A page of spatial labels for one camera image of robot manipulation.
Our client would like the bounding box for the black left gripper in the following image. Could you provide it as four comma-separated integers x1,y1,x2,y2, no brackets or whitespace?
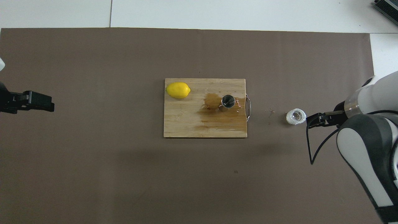
0,82,55,113

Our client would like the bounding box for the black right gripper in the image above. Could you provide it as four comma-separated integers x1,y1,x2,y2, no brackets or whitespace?
306,101,346,128

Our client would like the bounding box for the small clear glass cup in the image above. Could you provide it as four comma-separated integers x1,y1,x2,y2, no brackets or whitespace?
286,108,307,126

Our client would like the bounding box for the steel double jigger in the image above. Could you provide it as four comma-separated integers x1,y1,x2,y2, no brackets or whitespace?
219,95,236,112

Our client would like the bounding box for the brown paper table mat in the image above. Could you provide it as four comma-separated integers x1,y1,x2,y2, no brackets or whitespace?
0,27,391,224

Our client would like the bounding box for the wooden cutting board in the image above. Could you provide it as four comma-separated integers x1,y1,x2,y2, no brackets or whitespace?
164,78,252,138

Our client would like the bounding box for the black ribbed device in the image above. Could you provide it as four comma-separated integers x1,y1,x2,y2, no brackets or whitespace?
373,0,398,27

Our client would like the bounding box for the yellow lemon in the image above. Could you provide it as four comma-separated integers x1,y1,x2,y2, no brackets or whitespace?
166,82,191,99

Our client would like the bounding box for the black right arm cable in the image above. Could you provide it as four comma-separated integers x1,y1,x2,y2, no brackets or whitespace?
306,124,340,165

